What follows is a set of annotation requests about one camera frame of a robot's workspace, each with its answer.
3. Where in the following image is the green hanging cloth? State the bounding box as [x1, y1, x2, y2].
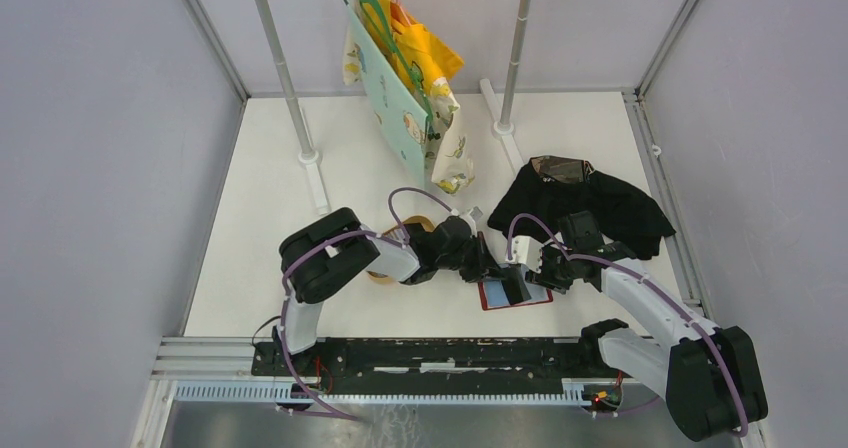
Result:
[342, 0, 433, 188]

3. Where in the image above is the left metal rack pole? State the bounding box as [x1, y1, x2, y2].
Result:
[254, 0, 330, 216]

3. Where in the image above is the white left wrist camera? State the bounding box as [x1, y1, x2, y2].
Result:
[459, 206, 483, 235]

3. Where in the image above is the black credit card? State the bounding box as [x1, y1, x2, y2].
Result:
[499, 264, 531, 306]

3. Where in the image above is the white slotted cable duct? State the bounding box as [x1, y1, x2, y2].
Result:
[173, 381, 591, 407]

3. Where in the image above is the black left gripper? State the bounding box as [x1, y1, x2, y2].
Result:
[437, 232, 507, 284]

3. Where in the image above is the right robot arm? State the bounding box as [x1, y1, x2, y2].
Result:
[511, 212, 769, 441]

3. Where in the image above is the black shirt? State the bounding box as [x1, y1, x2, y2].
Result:
[487, 155, 676, 260]

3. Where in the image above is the metal rack pole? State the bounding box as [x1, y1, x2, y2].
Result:
[479, 0, 532, 174]
[254, 0, 330, 216]

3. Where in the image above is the yellow floral hanging cloth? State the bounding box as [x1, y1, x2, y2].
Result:
[379, 0, 475, 195]

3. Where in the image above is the right metal rack pole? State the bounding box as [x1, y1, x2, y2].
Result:
[479, 0, 532, 174]

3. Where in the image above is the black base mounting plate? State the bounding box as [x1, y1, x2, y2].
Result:
[251, 338, 628, 395]

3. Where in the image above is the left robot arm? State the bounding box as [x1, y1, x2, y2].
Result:
[275, 207, 505, 376]

